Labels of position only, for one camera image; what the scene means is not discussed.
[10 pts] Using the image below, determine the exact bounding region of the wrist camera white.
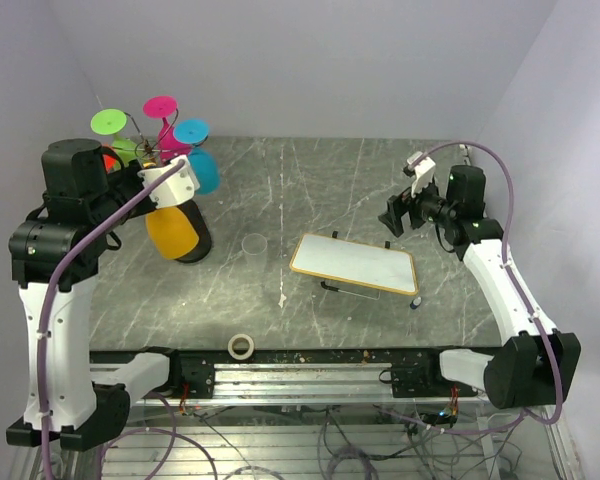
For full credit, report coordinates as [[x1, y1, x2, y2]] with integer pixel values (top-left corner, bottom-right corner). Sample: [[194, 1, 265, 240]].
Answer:
[[403, 151, 436, 198], [137, 155, 200, 209]]

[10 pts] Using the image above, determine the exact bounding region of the green plastic wine glass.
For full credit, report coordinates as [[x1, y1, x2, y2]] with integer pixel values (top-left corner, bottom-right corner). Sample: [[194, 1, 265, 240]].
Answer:
[[90, 108, 138, 166]]

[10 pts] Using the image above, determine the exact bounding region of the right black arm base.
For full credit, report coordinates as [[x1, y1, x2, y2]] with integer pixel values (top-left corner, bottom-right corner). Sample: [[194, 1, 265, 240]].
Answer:
[[376, 348, 477, 398]]

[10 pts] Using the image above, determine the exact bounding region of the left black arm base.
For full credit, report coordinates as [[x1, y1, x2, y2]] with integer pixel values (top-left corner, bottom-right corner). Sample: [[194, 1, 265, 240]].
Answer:
[[132, 347, 215, 399]]

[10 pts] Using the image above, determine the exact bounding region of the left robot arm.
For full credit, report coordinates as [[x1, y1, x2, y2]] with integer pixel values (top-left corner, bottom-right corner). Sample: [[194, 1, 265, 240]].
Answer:
[[6, 138, 186, 452]]

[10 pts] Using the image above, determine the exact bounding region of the orange plastic wine glass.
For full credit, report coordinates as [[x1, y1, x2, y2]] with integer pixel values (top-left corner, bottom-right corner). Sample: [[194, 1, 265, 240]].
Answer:
[[145, 206, 199, 260]]

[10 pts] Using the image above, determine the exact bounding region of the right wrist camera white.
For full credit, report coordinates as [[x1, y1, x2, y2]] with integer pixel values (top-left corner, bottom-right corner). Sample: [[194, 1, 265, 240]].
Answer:
[[403, 151, 436, 198]]

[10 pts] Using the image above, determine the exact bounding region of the small whiteboard wooden frame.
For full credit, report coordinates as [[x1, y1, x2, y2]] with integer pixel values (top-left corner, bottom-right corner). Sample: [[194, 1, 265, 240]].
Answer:
[[289, 233, 419, 296]]

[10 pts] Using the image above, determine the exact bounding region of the white tape roll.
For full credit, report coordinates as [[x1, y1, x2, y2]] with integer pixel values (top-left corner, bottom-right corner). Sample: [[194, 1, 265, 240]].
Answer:
[[227, 334, 255, 361]]

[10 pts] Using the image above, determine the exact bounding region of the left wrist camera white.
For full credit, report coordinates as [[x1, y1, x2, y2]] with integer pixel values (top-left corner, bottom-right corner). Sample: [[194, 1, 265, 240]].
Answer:
[[137, 155, 200, 209]]

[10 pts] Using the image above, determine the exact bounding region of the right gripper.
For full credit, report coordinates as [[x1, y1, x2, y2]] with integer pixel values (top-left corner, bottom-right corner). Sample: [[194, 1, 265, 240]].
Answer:
[[379, 173, 457, 236]]

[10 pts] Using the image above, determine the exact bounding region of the copper wire wine glass rack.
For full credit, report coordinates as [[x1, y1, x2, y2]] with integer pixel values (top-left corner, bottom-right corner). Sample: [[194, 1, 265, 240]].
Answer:
[[137, 136, 212, 264]]

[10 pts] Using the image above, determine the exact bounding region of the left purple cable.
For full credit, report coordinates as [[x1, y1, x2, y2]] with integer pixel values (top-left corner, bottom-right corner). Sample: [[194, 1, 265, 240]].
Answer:
[[35, 157, 189, 480]]

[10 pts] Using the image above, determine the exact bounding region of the pink plastic wine glass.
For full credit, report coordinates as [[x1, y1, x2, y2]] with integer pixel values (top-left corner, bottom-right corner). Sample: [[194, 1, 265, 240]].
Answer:
[[143, 95, 191, 160]]

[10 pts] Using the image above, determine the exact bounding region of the aluminium rail frame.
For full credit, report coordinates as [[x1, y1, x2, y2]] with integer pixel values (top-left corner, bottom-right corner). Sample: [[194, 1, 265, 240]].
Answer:
[[87, 362, 561, 406]]

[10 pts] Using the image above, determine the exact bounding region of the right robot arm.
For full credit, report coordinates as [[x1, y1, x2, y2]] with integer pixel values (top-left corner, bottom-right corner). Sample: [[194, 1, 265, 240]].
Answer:
[[379, 158, 581, 409]]

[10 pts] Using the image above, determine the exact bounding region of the blue plastic wine glass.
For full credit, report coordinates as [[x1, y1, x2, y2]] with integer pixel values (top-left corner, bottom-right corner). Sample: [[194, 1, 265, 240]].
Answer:
[[174, 118, 220, 195]]

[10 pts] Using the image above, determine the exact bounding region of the clear plastic cup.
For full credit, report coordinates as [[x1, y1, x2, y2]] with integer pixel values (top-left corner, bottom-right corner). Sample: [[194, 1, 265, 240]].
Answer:
[[241, 233, 268, 273]]

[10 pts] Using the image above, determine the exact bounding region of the red plastic wine glass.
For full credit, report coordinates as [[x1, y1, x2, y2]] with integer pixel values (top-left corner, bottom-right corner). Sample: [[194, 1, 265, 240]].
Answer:
[[103, 154, 120, 173]]

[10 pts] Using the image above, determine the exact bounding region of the black marker pen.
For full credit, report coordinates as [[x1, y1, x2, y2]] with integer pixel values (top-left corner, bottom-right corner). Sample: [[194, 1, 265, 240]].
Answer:
[[320, 279, 381, 301]]

